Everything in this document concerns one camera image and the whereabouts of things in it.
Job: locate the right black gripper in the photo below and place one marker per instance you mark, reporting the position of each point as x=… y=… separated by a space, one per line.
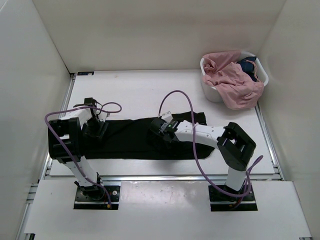
x=166 y=143

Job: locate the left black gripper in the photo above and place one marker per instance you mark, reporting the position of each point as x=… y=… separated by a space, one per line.
x=100 y=132

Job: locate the black trousers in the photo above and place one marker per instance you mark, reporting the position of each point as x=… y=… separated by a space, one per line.
x=131 y=139

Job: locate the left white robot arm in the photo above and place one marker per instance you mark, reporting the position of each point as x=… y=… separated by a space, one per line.
x=67 y=138

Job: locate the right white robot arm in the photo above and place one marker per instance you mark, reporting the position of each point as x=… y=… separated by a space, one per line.
x=233 y=143

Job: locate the pink trousers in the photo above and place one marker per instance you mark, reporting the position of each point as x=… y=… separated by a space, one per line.
x=237 y=90

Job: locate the dark label sticker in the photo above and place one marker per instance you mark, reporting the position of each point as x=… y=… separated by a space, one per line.
x=85 y=73

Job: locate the white laundry basket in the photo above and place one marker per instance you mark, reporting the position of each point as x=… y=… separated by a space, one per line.
x=211 y=92

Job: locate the navy garment in basket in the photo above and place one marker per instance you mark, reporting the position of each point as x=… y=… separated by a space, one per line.
x=249 y=66

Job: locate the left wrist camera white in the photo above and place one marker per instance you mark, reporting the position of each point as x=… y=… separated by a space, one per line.
x=103 y=116

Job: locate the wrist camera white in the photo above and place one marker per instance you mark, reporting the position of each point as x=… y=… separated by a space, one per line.
x=103 y=116
x=167 y=116

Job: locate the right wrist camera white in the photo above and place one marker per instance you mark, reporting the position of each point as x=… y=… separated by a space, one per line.
x=167 y=116

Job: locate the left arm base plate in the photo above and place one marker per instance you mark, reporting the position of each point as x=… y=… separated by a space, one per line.
x=98 y=201

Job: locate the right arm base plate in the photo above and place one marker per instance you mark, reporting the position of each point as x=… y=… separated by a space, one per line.
x=220 y=202

